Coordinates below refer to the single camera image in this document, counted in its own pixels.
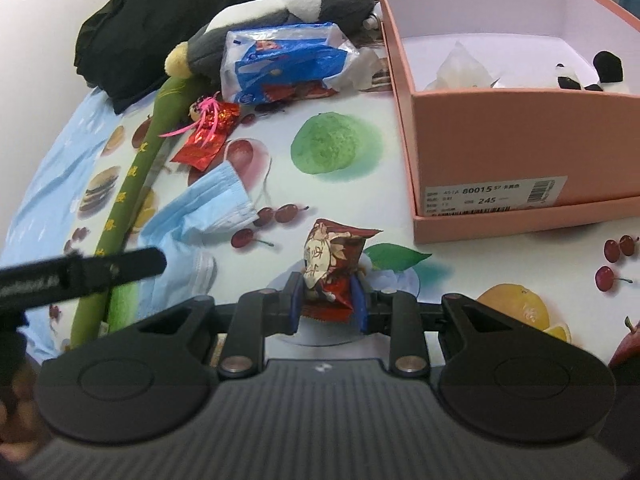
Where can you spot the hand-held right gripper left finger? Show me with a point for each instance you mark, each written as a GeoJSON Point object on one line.
{"type": "Point", "coordinates": [296, 305]}

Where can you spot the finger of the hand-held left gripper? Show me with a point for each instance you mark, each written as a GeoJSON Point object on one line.
{"type": "Point", "coordinates": [125, 266]}

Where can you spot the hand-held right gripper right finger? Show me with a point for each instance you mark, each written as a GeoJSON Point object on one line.
{"type": "Point", "coordinates": [359, 305]}

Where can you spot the red patterned snack packet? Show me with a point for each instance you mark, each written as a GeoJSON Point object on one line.
{"type": "Point", "coordinates": [330, 255]}

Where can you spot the blue face mask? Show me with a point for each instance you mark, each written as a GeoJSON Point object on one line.
{"type": "Point", "coordinates": [200, 200]}

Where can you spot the red foil packet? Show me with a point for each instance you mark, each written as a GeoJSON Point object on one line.
{"type": "Point", "coordinates": [210, 135]}

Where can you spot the pink cardboard box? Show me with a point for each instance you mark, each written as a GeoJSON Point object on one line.
{"type": "Point", "coordinates": [475, 150]}

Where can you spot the blue white plastic bag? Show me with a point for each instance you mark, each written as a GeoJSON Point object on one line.
{"type": "Point", "coordinates": [280, 60]}

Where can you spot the panda plush toy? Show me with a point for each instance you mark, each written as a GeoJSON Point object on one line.
{"type": "Point", "coordinates": [607, 65]}

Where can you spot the person's left hand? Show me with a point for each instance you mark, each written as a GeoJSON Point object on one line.
{"type": "Point", "coordinates": [20, 392]}

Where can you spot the fruit printed mat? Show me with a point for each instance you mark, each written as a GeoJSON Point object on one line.
{"type": "Point", "coordinates": [350, 200]}

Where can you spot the long green padded stick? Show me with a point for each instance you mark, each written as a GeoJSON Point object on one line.
{"type": "Point", "coordinates": [150, 150]}

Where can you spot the light blue bed sheet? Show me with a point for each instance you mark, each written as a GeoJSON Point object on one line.
{"type": "Point", "coordinates": [60, 160]}

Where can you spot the black jacket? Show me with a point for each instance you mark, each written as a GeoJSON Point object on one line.
{"type": "Point", "coordinates": [150, 25]}

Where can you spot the grey white penguin plush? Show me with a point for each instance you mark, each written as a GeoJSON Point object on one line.
{"type": "Point", "coordinates": [340, 0]}

